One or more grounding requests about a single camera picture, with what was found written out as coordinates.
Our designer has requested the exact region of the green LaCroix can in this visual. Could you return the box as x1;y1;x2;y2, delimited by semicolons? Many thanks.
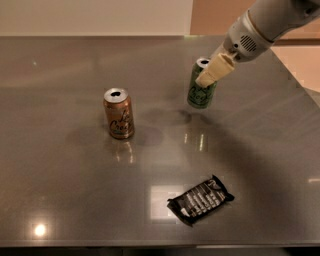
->
187;57;217;109

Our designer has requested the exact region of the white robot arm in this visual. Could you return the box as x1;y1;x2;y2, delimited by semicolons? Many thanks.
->
196;0;320;88

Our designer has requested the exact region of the black rxbar chocolate wrapper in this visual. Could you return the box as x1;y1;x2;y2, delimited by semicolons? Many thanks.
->
167;175;234;226

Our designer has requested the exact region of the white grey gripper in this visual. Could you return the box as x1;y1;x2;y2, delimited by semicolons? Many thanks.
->
196;9;274;88

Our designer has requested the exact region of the orange LaCroix can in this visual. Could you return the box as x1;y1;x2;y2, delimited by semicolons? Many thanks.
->
103;88;135;139

